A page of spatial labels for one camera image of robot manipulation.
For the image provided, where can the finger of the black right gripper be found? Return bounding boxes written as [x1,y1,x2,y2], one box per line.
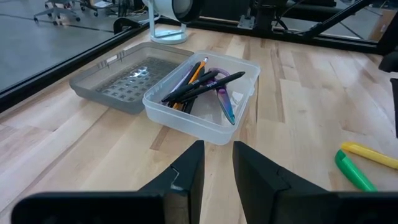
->
[390,77,398,139]

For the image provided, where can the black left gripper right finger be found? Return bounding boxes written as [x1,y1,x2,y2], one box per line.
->
[232,141,398,224]

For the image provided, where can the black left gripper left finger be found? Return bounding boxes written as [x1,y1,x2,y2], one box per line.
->
[11,139,206,224]

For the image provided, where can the yellow highlighter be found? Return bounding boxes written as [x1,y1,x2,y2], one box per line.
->
[340,141,398,170]

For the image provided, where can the green highlighter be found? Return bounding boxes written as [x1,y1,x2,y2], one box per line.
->
[334,149,379,192]

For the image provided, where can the black ballpoint pen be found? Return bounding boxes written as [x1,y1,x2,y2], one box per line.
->
[182,67,206,114]
[160,70,221,103]
[175,71,246,104]
[167,61,203,108]

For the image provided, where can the purple handled scissors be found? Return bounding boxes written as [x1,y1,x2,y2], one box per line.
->
[203,67,236,126]

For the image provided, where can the purple translucent pen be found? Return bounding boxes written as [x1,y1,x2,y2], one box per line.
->
[161,65,194,103]

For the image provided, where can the orange pencil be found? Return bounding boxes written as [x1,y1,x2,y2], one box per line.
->
[172,57,209,110]

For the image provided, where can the brown cardboard box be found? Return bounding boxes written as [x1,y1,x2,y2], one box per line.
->
[368,8,397,43]

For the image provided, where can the clear hinged plastic supply box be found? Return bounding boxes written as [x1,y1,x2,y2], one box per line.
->
[68,42,261,146]

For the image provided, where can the white cylindrical desk lamp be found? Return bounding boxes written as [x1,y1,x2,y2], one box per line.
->
[141,0,206,47]

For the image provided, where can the wheeled equipment cart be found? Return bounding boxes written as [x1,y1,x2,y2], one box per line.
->
[81,0,116,18]

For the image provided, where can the grey office chair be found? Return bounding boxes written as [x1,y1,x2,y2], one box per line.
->
[33,0,81,26]

